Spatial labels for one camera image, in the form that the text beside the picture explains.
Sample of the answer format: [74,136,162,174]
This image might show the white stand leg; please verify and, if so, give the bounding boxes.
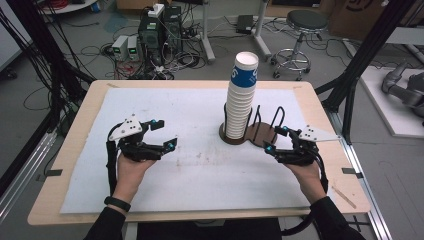
[199,0,217,64]
[251,0,273,61]

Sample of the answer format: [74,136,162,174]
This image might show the right hand-held gripper black cable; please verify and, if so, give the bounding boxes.
[281,146,330,237]

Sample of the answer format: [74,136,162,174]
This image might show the stack of white paper cups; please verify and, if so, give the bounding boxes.
[225,51,260,140]

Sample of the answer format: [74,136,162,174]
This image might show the black frame with cable bundle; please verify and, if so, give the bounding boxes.
[0,0,96,134]

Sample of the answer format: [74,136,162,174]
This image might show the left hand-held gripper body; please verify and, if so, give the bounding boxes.
[107,114,168,163]

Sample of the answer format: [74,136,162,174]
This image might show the white floor platform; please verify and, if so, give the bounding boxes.
[359,65,424,139]

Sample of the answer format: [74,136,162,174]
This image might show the white power adapter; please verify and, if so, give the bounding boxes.
[147,3,166,19]

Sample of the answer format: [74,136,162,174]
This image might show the white table mat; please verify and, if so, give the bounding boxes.
[59,87,337,214]

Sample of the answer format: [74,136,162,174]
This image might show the black computer tower green label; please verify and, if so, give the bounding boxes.
[137,13,166,66]

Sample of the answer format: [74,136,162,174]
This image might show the black round stool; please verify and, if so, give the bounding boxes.
[270,9,329,82]

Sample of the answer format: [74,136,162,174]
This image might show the person's left hand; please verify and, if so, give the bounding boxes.
[113,153,158,204]

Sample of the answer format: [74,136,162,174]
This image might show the black wristband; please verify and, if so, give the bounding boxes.
[103,195,132,213]

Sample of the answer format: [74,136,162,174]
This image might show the black tape cross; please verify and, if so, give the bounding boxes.
[348,214,371,233]

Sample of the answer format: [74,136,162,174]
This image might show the grey bench power supply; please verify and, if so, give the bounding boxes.
[111,34,129,62]
[126,35,141,62]

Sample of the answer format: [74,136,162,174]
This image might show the person's right hand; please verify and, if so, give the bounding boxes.
[283,160,328,204]

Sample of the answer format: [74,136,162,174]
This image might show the tangle of floor cables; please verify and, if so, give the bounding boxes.
[99,43,208,81]

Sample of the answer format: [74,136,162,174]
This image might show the black metal frame post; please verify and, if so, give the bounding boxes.
[314,0,416,144]

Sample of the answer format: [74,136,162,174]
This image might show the brown cardboard box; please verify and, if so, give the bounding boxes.
[328,0,401,42]

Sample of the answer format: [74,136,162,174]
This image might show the aluminium rail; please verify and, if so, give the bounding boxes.
[0,128,58,221]
[326,109,393,240]

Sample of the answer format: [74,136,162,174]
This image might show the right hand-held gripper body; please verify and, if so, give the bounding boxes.
[275,124,341,167]

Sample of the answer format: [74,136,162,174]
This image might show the black flat box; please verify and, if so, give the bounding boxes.
[235,14,254,35]

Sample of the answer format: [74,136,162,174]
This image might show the hand-held gripper black cable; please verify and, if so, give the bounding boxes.
[281,146,330,237]
[105,123,120,198]

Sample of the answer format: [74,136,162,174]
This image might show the thin wooden stick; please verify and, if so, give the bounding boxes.
[331,185,357,210]

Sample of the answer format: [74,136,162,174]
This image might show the left hand-held gripper black cable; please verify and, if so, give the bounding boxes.
[105,123,120,198]

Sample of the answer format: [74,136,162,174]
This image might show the round white table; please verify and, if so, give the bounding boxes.
[39,0,99,15]

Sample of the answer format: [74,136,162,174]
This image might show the brown cup holder black wires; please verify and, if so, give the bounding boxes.
[218,105,286,148]

